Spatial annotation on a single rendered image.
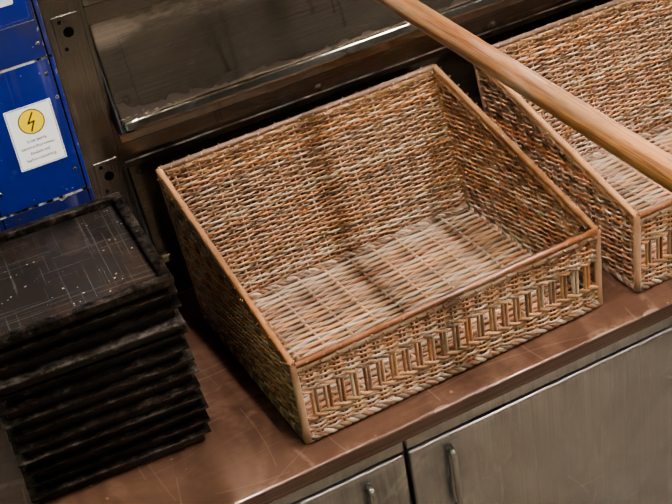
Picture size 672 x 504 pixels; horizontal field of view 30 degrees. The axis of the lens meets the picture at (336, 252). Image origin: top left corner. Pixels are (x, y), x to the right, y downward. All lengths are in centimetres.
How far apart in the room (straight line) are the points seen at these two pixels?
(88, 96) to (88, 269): 34
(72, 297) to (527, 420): 75
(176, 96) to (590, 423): 87
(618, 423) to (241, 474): 67
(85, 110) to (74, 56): 9
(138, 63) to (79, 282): 42
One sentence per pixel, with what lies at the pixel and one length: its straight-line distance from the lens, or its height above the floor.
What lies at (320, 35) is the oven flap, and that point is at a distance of 216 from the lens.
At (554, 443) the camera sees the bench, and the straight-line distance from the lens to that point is 212.
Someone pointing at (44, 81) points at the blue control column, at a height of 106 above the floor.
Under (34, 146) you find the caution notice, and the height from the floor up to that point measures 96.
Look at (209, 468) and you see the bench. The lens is 189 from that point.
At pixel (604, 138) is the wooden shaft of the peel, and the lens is 131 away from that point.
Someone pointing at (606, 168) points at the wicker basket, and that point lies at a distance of 244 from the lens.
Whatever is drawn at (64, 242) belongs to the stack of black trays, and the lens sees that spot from 192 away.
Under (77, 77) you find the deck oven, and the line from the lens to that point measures 204.
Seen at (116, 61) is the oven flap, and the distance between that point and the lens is 206.
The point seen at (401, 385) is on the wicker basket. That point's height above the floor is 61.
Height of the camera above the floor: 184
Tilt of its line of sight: 33 degrees down
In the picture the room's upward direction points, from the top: 10 degrees counter-clockwise
